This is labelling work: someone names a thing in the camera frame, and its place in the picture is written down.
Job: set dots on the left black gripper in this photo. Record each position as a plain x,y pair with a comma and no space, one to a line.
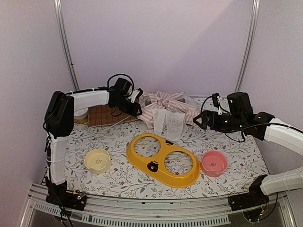
134,110

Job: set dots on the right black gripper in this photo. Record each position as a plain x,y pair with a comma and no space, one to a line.
206,114

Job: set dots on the white tent pole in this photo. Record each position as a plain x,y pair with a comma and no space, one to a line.
126,119

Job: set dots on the pink striped pet tent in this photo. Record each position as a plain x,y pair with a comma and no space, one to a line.
168,112

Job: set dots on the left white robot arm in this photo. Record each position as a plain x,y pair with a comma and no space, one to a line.
59,117

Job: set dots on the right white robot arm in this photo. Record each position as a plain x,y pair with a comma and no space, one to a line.
238,116

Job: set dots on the pink pet bowl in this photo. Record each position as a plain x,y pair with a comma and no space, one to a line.
213,164

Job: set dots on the cream pet bowl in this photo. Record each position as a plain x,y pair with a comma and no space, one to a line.
98,161

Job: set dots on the brown checkered mat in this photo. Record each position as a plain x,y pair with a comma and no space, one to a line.
102,115

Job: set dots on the white ceramic bowl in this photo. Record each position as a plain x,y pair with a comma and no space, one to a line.
81,114

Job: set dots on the yellow double bowl holder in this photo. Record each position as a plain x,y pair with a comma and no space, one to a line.
155,166

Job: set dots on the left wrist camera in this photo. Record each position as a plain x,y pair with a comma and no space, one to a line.
135,95

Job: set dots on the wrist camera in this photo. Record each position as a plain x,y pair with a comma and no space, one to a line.
216,102
135,95

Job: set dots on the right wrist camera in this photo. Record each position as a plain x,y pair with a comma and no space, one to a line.
216,102

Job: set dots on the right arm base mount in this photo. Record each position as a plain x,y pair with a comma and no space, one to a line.
254,197

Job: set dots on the front aluminium rail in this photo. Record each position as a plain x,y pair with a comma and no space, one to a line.
102,211

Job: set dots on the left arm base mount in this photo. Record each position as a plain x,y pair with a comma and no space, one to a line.
58,195

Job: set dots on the left aluminium frame post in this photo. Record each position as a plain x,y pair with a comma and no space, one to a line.
65,44

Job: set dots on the aluminium frame post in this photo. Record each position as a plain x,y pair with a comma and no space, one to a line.
249,44
65,44

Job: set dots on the right aluminium frame post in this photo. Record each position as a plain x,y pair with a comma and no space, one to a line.
249,44

